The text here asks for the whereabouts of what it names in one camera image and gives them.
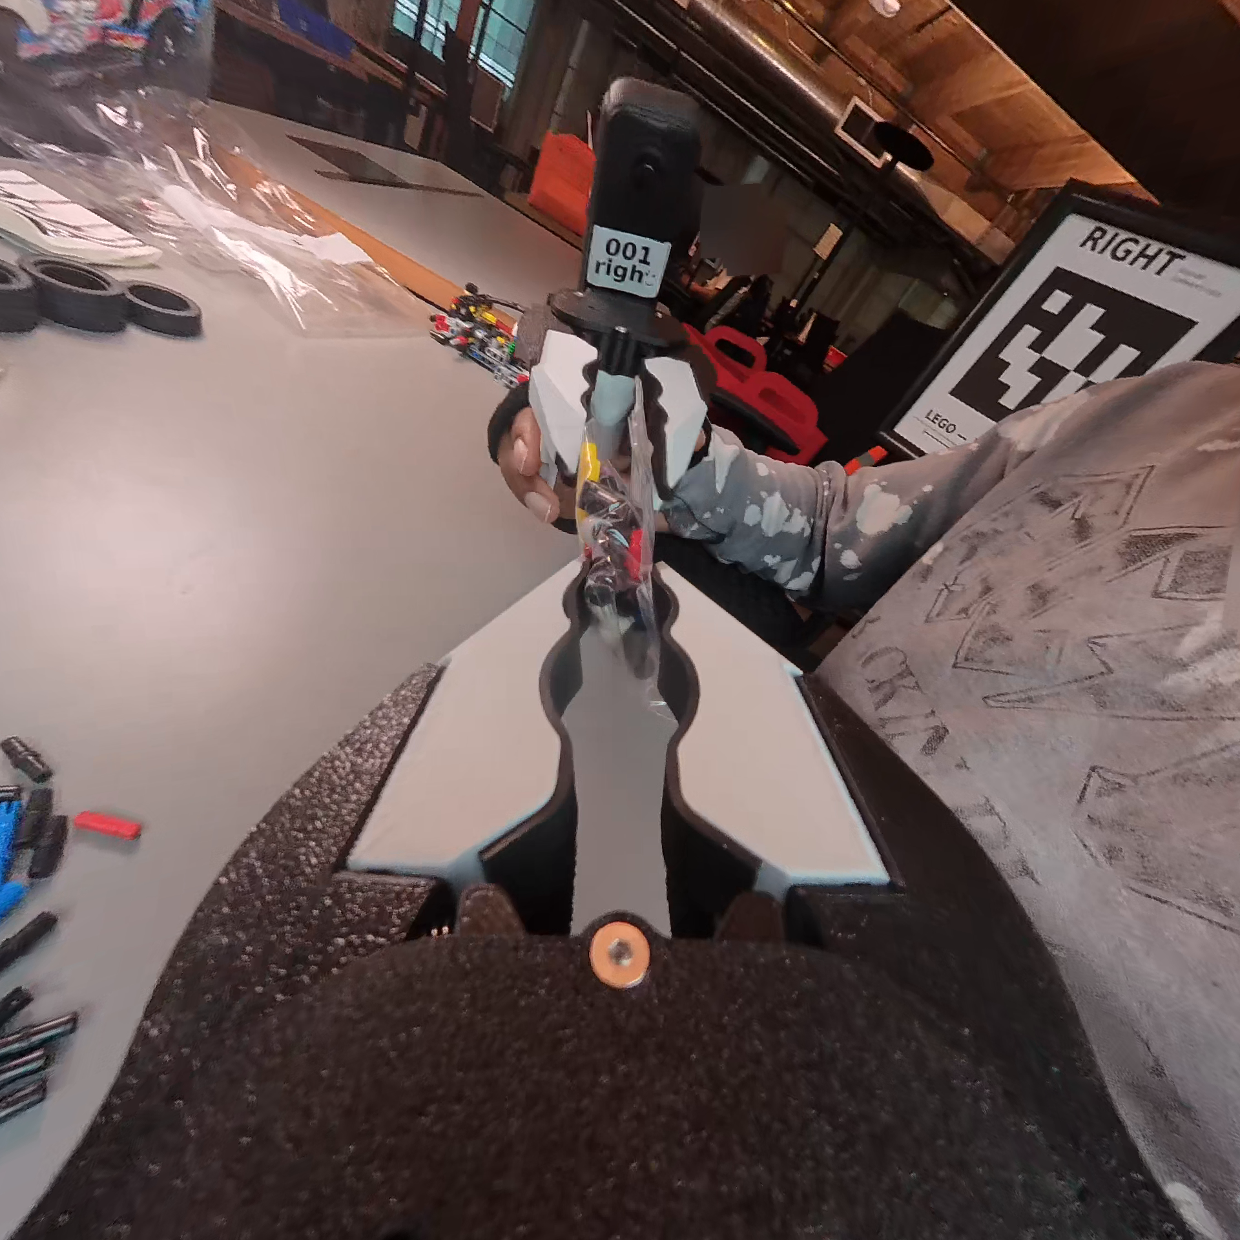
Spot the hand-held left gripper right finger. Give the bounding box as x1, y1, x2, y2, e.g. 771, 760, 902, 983
654, 566, 893, 892

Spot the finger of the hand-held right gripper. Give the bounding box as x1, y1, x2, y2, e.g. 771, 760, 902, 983
527, 327, 597, 489
641, 353, 715, 511

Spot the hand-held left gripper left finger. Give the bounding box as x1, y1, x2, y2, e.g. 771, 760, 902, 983
347, 560, 595, 884

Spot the small clear plastic bag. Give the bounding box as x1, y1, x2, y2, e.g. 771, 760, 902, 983
570, 407, 682, 721

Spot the person's right forearm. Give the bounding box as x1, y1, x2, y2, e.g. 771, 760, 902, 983
668, 361, 1240, 624

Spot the grey desk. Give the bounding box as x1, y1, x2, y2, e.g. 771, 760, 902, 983
0, 97, 814, 1240

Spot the person's right hand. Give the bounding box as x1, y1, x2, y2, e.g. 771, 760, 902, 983
494, 402, 583, 535

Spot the orange crate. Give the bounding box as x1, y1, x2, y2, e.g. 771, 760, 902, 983
527, 131, 598, 228

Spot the red chair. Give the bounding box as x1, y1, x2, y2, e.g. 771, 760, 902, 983
678, 325, 827, 459

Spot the small building brick assembly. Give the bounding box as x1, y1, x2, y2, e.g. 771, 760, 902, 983
429, 283, 523, 376

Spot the grey neighbouring table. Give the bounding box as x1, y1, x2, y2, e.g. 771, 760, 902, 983
194, 100, 588, 287

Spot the black round lamp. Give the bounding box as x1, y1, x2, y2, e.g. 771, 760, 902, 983
875, 120, 938, 175

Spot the person's grey printed hoodie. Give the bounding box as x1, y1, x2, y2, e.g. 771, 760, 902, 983
804, 427, 1240, 1240

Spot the large clear plastic bag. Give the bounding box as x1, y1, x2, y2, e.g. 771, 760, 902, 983
0, 87, 420, 337

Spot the black and white marker sign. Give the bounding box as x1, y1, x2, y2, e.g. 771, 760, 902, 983
876, 179, 1240, 463

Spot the heap of small building pieces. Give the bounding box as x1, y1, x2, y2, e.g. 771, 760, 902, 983
0, 734, 82, 1131

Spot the black and white sticker sheet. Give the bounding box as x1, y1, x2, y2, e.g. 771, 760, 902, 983
0, 170, 164, 272

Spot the toy car box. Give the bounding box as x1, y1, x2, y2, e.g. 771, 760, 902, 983
0, 0, 215, 86

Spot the metal ventilation duct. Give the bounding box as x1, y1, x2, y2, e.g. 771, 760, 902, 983
668, 0, 985, 256

